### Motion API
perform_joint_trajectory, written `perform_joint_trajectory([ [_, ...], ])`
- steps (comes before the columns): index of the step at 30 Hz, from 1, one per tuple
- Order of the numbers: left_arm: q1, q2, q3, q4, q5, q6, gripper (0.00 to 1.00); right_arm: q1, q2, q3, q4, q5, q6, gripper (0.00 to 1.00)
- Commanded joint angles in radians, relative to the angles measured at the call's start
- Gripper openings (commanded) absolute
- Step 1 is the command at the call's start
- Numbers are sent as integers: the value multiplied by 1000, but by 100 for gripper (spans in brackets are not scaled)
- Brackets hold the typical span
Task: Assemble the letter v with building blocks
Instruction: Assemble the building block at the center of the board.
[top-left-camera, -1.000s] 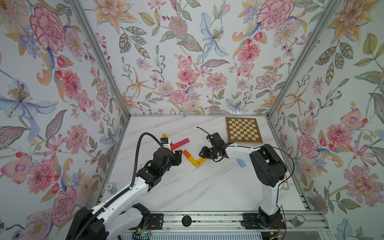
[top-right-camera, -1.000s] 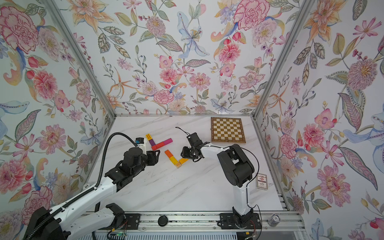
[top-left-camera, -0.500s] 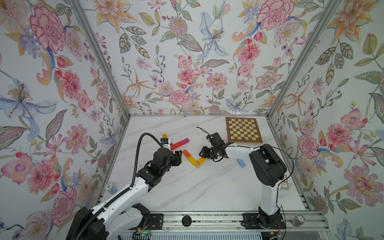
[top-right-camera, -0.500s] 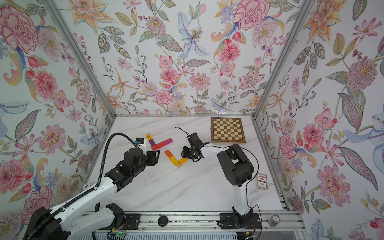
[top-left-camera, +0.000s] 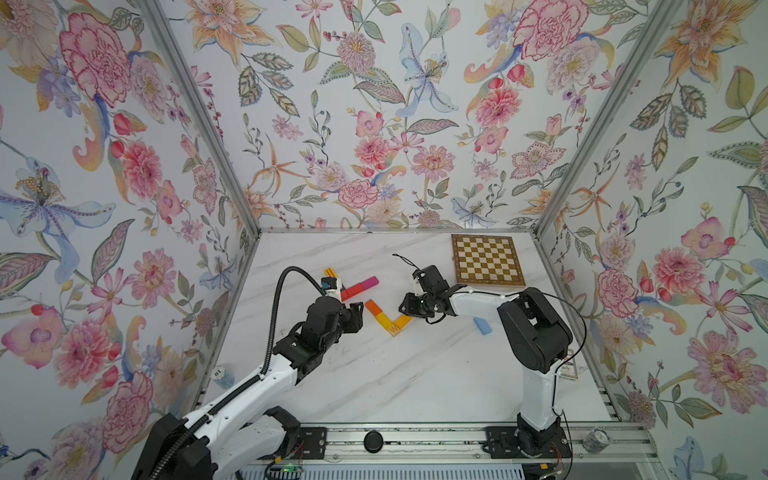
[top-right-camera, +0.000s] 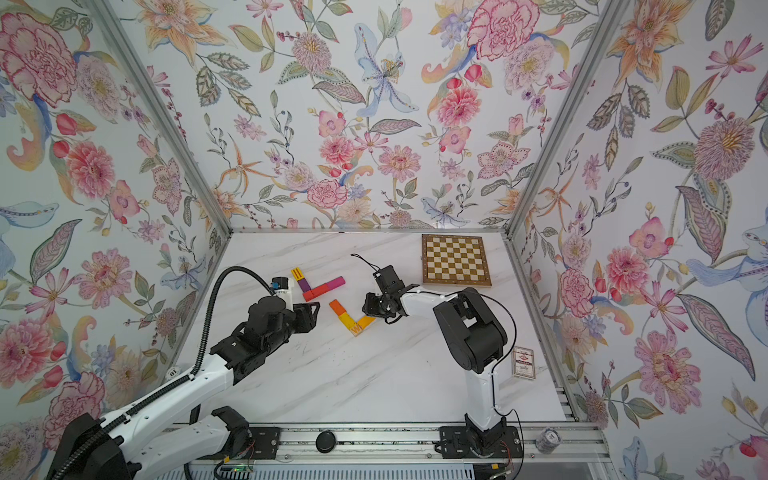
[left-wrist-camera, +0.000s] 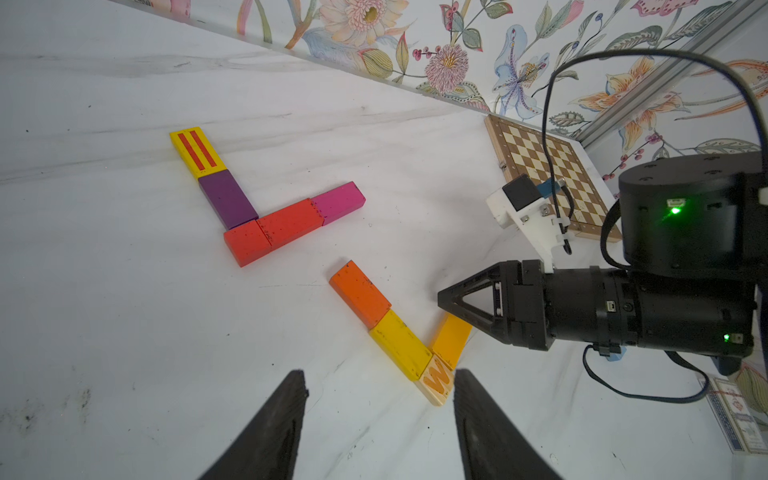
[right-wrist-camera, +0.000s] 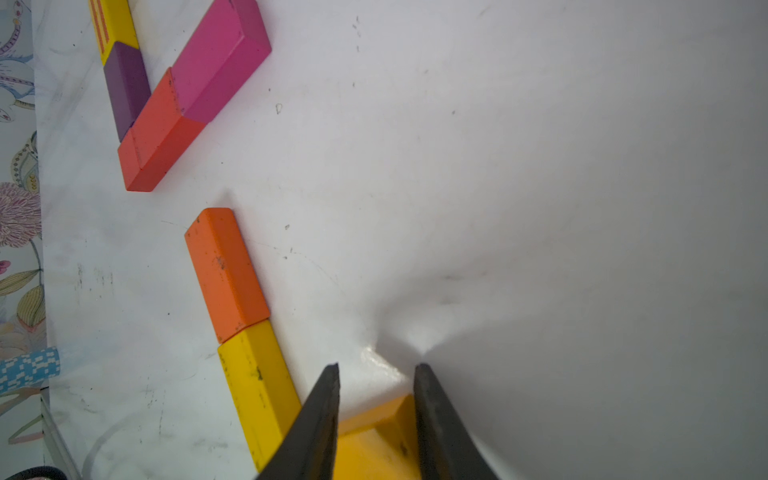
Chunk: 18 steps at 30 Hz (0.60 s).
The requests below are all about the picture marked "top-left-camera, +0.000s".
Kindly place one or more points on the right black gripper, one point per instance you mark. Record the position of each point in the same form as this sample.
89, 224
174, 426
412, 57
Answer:
409, 306

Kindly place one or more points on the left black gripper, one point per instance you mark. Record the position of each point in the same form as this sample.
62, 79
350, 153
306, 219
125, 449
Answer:
356, 319

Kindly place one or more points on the orange rectangular block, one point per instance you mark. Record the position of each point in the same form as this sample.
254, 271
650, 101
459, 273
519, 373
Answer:
373, 308

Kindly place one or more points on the red rectangular block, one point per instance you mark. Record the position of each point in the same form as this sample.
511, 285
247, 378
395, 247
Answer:
351, 292

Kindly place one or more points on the magenta rectangular block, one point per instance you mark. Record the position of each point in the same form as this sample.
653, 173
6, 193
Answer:
369, 283

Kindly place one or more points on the yellow-orange rectangular block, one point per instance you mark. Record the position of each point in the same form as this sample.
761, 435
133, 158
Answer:
402, 321

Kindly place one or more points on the light blue rectangular block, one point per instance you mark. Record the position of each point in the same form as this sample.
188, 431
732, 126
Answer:
483, 326

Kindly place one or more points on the yellow rectangular block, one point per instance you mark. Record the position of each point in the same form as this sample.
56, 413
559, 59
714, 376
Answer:
383, 320

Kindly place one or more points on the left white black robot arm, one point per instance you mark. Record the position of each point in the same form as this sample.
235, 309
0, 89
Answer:
245, 423

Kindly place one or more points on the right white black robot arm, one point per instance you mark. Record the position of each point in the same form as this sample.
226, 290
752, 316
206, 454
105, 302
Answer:
539, 339

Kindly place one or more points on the wooden chessboard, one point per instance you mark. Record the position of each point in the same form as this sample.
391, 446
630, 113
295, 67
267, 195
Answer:
486, 260

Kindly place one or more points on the black round knob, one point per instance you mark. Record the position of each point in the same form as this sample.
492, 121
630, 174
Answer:
373, 442

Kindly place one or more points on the clear tape roll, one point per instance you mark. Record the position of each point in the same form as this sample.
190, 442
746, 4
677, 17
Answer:
596, 441

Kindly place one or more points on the aluminium mounting rail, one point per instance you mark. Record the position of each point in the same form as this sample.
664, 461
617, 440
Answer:
342, 443

